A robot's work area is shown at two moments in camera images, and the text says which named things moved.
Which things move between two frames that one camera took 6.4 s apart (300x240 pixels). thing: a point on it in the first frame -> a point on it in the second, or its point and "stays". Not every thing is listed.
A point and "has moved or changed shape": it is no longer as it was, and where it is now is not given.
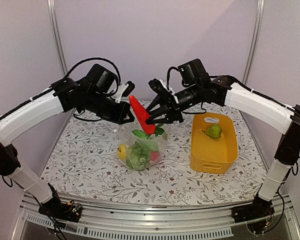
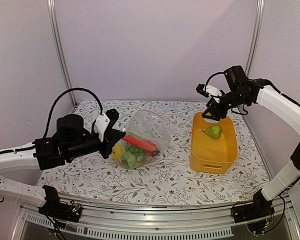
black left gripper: [125, 107] -> [111, 138]
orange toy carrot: [143, 115] -> [150, 148]
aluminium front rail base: [214, 221] stays
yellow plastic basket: [213, 155] stays
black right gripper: [173, 114] -> [215, 110]
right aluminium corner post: [259, 16] stays
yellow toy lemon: [121, 151] has moved or changed shape
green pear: [214, 131] stays
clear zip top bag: [140, 146] has moved or changed shape
